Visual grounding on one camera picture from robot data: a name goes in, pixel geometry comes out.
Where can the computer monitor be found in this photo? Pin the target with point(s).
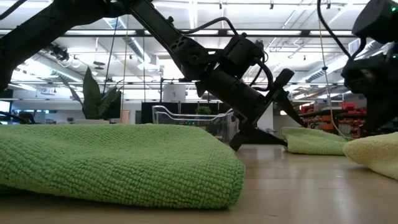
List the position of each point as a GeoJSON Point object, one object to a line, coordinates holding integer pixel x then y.
{"type": "Point", "coordinates": [4, 106]}

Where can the clear plastic bin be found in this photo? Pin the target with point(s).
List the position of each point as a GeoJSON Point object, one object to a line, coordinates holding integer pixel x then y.
{"type": "Point", "coordinates": [186, 119]}

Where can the light green microfiber towel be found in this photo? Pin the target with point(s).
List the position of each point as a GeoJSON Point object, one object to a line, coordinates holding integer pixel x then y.
{"type": "Point", "coordinates": [311, 144]}

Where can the black ceiling camera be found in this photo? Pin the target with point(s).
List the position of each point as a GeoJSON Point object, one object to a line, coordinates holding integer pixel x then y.
{"type": "Point", "coordinates": [60, 54]}

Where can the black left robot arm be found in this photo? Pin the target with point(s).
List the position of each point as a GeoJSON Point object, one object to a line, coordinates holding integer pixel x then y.
{"type": "Point", "coordinates": [46, 25]}

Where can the small green bush plant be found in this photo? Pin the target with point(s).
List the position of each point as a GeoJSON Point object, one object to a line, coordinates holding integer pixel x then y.
{"type": "Point", "coordinates": [203, 109]}

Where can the shelving with orange bins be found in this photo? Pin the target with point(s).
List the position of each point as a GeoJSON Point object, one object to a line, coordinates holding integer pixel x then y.
{"type": "Point", "coordinates": [323, 124]}

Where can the person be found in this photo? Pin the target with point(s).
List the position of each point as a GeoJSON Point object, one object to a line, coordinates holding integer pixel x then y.
{"type": "Point", "coordinates": [28, 119]}

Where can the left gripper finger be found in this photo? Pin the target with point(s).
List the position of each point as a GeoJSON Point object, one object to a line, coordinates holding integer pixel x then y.
{"type": "Point", "coordinates": [248, 138]}
{"type": "Point", "coordinates": [287, 104]}

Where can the artificial plant in white pot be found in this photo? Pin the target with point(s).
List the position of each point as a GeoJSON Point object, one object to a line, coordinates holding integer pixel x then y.
{"type": "Point", "coordinates": [91, 99]}

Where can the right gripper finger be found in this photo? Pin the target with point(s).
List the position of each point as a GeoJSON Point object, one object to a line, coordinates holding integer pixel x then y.
{"type": "Point", "coordinates": [388, 116]}
{"type": "Point", "coordinates": [374, 118]}

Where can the dark green microfiber towel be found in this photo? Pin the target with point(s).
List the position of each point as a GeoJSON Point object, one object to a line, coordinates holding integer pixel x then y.
{"type": "Point", "coordinates": [124, 161]}

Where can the white box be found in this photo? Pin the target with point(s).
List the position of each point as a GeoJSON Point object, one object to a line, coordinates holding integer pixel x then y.
{"type": "Point", "coordinates": [174, 93]}

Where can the yellow microfiber towel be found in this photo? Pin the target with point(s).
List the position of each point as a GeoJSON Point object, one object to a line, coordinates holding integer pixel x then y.
{"type": "Point", "coordinates": [376, 152]}

